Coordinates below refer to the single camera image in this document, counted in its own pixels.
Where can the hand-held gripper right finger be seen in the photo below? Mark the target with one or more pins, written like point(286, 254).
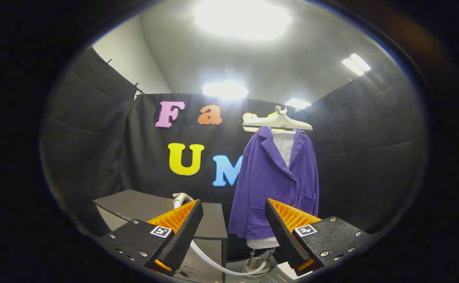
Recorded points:
point(282, 236)

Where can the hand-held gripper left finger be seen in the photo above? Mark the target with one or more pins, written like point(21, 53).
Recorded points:
point(186, 232)

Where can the purple jacket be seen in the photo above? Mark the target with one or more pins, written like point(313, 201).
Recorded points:
point(260, 184)

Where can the white shirt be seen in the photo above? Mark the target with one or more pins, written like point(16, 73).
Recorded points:
point(284, 145)

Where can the white clothes hanger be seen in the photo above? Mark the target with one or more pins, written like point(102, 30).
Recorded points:
point(276, 121)

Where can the white flat box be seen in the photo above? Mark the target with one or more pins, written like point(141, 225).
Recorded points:
point(288, 271)

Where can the grey metal stand base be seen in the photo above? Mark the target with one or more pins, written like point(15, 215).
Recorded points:
point(253, 267)

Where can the black backdrop cloth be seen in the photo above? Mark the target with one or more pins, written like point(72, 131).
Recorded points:
point(371, 157)

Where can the large ceiling light panel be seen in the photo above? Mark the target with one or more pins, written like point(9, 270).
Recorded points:
point(241, 17)

